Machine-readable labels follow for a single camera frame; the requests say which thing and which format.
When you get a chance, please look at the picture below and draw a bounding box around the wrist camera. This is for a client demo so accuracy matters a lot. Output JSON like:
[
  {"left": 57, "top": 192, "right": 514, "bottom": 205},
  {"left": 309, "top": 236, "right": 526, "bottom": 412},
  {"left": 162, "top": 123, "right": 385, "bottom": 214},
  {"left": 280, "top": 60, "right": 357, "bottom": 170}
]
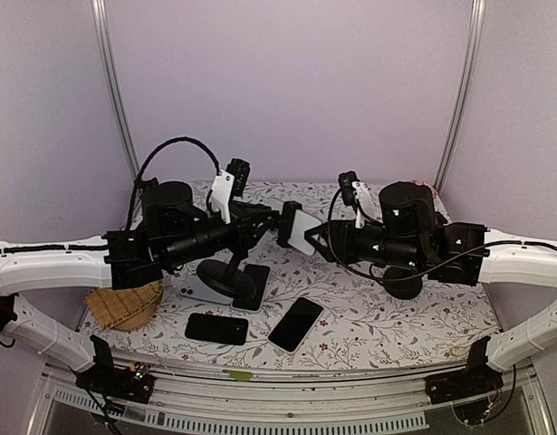
[
  {"left": 206, "top": 158, "right": 251, "bottom": 225},
  {"left": 338, "top": 171, "right": 383, "bottom": 229}
]

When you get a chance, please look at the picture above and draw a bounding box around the red patterned bowl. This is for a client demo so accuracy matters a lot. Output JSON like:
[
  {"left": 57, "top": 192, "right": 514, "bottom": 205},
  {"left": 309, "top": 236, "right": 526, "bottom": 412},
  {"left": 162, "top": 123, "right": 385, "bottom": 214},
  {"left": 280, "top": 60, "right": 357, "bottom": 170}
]
[{"left": 410, "top": 179, "right": 438, "bottom": 198}]

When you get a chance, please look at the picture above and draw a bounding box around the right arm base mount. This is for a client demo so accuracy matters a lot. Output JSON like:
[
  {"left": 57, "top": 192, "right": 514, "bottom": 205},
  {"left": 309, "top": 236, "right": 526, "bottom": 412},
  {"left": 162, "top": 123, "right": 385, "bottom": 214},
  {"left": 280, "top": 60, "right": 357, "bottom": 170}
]
[{"left": 425, "top": 336, "right": 504, "bottom": 404}]

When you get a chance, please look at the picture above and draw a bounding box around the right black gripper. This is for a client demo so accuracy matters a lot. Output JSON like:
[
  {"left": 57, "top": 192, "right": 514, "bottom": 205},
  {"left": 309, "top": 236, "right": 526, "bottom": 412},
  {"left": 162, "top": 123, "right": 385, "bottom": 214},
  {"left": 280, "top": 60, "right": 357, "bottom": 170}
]
[{"left": 304, "top": 219, "right": 425, "bottom": 272}]

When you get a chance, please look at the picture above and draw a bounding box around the black round phone stand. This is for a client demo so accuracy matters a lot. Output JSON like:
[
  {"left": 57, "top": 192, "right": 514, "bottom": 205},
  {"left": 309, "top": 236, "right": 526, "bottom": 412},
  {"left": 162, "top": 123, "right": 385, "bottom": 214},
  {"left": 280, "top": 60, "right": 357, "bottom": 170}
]
[
  {"left": 196, "top": 201, "right": 304, "bottom": 307},
  {"left": 383, "top": 267, "right": 423, "bottom": 300}
]

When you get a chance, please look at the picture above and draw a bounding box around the silver phone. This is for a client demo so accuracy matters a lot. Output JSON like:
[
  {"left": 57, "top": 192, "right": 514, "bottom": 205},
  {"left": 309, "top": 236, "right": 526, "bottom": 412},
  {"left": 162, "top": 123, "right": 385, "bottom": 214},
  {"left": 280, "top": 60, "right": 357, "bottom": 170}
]
[{"left": 286, "top": 209, "right": 322, "bottom": 256}]

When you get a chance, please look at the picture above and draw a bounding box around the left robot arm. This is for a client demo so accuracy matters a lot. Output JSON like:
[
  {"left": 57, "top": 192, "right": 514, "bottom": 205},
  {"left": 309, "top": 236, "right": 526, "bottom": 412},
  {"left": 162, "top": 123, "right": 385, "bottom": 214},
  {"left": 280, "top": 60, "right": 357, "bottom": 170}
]
[{"left": 0, "top": 137, "right": 279, "bottom": 393}]

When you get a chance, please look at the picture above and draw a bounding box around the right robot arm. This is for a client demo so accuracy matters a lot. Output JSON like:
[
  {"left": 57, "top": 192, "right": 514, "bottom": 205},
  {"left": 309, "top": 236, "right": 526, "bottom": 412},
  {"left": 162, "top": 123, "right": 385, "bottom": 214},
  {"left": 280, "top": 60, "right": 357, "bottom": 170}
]
[{"left": 305, "top": 179, "right": 557, "bottom": 395}]

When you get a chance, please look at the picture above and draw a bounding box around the woven bamboo basket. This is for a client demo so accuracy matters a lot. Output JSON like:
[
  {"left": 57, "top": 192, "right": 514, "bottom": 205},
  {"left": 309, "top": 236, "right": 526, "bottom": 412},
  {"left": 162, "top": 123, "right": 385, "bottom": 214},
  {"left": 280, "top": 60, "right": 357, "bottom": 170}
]
[{"left": 84, "top": 281, "right": 164, "bottom": 332}]

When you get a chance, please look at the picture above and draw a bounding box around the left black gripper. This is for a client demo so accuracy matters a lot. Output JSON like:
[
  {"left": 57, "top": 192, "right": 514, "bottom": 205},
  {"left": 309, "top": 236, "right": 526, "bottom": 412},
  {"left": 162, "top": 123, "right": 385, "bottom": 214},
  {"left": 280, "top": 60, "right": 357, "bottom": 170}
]
[{"left": 162, "top": 201, "right": 279, "bottom": 270}]

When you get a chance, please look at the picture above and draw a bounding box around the left aluminium frame post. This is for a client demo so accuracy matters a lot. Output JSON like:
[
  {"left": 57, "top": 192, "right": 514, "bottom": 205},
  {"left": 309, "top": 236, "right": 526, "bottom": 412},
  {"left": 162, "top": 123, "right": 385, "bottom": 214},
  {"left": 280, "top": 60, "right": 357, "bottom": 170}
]
[{"left": 91, "top": 0, "right": 140, "bottom": 179}]

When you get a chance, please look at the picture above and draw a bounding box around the white phone dual camera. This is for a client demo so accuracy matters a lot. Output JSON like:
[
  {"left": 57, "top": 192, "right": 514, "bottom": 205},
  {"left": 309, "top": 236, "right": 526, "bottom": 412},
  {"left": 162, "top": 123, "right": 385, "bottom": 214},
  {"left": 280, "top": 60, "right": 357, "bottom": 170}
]
[{"left": 178, "top": 275, "right": 233, "bottom": 305}]

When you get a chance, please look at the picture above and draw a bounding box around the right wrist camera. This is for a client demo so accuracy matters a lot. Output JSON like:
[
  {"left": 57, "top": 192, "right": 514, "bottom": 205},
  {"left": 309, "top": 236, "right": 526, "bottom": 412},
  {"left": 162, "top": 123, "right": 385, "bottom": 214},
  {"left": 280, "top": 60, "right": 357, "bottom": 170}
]
[{"left": 338, "top": 171, "right": 383, "bottom": 229}]

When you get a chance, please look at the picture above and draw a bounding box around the front aluminium rail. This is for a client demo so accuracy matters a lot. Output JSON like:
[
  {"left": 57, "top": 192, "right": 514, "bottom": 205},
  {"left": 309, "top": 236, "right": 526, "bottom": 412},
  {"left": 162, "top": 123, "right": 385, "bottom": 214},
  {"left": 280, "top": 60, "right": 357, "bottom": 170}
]
[{"left": 26, "top": 352, "right": 557, "bottom": 434}]

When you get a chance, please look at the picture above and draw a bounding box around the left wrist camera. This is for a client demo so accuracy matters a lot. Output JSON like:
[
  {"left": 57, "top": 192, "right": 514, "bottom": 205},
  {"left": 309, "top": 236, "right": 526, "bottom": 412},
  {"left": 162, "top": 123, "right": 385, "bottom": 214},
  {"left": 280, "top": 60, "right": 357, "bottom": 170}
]
[{"left": 206, "top": 158, "right": 251, "bottom": 225}]

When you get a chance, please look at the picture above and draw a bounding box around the right aluminium frame post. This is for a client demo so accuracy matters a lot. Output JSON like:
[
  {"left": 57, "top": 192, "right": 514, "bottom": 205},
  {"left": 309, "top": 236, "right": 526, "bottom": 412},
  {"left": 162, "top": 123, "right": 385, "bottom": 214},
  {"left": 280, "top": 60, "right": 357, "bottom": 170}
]
[{"left": 433, "top": 0, "right": 486, "bottom": 193}]

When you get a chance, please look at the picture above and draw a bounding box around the white-edged phone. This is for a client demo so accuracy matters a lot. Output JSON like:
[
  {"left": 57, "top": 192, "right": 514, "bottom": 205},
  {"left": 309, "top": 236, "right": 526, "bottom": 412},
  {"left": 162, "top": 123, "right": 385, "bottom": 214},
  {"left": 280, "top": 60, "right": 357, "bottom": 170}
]
[
  {"left": 268, "top": 297, "right": 323, "bottom": 353},
  {"left": 232, "top": 265, "right": 271, "bottom": 313}
]

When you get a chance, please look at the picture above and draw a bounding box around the green tape piece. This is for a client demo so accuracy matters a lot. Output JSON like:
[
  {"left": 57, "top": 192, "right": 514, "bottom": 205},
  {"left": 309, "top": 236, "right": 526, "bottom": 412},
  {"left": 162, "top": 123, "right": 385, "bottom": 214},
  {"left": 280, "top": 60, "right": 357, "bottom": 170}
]
[{"left": 224, "top": 370, "right": 253, "bottom": 382}]

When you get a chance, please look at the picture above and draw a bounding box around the aluminium frame post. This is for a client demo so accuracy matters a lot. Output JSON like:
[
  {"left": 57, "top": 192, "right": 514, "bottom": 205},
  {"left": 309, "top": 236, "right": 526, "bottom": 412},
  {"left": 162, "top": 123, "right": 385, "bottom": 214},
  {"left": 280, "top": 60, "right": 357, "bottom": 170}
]
[
  {"left": 433, "top": 0, "right": 486, "bottom": 193},
  {"left": 91, "top": 0, "right": 140, "bottom": 179}
]

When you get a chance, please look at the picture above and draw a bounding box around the floral table mat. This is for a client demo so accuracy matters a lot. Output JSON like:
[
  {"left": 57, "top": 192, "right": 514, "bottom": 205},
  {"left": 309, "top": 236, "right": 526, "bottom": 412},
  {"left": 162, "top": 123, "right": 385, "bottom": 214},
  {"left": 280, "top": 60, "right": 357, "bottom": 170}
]
[{"left": 73, "top": 180, "right": 504, "bottom": 372}]

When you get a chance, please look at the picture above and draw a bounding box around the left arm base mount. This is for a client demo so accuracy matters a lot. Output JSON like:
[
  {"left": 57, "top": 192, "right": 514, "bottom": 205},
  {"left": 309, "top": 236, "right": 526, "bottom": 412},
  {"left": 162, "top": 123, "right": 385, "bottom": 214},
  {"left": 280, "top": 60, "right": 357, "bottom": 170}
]
[{"left": 75, "top": 335, "right": 156, "bottom": 404}]

